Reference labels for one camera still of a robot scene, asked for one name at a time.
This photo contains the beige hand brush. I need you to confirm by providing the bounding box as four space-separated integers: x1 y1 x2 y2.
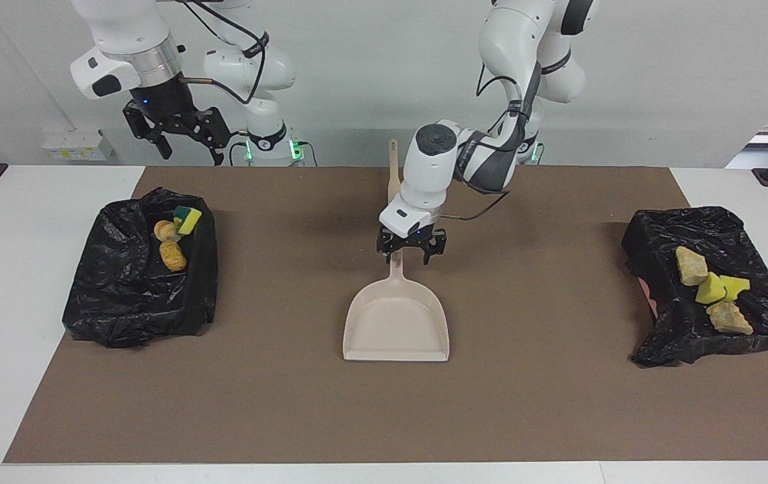
387 138 403 204

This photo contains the small yellow green sponge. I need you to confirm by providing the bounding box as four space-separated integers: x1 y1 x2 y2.
720 274 751 301

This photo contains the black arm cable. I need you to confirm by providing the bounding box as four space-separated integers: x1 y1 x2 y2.
439 64 541 222
179 0 270 106

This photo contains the black base power cable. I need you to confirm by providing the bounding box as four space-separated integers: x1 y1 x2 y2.
228 133 250 167

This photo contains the brown table mat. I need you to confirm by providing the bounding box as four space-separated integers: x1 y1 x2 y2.
3 166 768 465

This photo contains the beige plastic dustpan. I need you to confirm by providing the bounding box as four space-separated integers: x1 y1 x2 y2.
342 253 451 363

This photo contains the pink plastic bin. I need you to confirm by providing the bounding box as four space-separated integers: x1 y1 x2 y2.
640 274 659 318

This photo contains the striped croissant bread piece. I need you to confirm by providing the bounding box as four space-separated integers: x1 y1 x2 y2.
675 245 710 287

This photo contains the brown bread roll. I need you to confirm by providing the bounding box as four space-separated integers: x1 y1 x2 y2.
159 241 188 272

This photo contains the white wall socket box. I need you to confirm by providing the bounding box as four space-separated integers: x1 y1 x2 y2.
42 129 114 162

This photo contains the yellow sponge piece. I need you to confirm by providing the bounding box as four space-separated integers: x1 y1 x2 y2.
695 272 728 306

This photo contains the black bin bag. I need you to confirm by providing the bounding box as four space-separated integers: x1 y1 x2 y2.
621 206 768 368

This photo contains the pale crumbly bread piece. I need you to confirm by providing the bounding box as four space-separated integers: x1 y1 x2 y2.
707 300 755 336

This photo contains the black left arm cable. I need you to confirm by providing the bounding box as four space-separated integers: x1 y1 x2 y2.
439 64 541 222

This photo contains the large yellow green sponge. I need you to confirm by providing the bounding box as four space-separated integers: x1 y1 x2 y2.
174 206 202 235

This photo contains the black bag lined bin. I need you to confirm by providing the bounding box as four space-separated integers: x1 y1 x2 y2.
62 187 219 349

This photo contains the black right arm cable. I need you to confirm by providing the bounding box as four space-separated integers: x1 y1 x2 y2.
179 0 270 106

